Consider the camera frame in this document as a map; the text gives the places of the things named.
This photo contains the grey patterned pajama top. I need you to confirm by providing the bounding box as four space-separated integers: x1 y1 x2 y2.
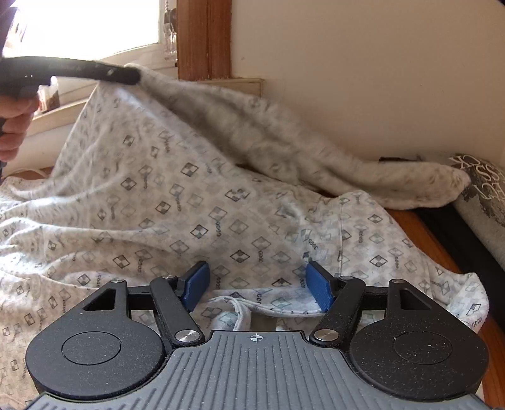
0 63 490 410

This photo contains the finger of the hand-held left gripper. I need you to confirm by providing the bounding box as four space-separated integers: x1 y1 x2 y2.
48 58 143 86

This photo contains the white framed window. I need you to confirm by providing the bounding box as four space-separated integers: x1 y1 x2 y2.
0 0 179 66

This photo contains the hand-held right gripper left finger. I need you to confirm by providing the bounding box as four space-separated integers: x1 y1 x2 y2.
81 261 211 349

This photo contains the person's left hand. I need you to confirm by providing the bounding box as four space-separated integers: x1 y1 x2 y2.
0 94 41 163

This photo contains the grey printed t-shirt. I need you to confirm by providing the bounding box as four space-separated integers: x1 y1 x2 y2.
448 153 505 259

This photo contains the wooden window trim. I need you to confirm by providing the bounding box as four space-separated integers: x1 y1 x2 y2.
175 0 234 80

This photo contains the black folded garment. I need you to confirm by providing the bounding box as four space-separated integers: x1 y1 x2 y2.
378 155 505 278

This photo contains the beige window sill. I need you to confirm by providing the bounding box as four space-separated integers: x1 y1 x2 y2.
29 77 265 137

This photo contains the window blind cord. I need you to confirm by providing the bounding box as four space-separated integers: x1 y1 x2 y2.
161 0 179 62

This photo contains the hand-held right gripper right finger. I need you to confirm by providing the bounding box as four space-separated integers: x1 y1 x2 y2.
305 261 431 350

